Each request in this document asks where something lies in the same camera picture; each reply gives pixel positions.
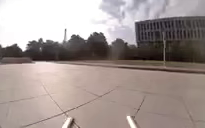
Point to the tall thin chimney tower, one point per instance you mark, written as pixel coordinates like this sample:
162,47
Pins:
65,36

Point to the robot's own part right stub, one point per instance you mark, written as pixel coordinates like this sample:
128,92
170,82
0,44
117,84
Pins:
131,122

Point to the concrete kerb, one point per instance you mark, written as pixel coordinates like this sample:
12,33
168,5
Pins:
150,68

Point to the row of trees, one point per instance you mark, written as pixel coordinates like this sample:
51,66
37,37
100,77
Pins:
90,48

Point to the robot's own part stub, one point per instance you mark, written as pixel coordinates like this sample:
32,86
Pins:
131,122
67,122

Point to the street lamp pole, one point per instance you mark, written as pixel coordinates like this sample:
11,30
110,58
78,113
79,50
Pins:
163,50

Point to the grey building with window grid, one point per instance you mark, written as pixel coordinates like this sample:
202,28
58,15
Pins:
176,30

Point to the grass strip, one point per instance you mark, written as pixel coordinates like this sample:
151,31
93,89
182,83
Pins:
140,63

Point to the robot's own part left stub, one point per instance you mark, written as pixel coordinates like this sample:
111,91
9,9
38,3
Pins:
67,122

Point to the low concrete wall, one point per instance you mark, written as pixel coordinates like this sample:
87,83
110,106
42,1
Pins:
16,60

